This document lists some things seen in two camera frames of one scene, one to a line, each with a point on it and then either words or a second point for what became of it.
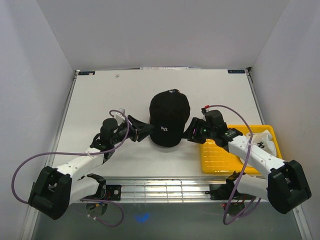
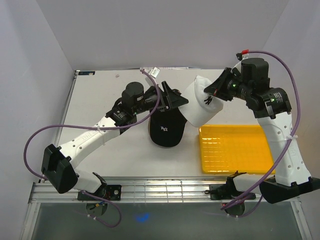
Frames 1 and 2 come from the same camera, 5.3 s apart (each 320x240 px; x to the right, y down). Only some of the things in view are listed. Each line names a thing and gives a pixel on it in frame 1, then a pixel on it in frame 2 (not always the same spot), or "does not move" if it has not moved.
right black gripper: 195,123 -> 216,87
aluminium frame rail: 171,189 does not move
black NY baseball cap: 169,112 does not move
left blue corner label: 86,73 does not move
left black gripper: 139,129 -> 170,99
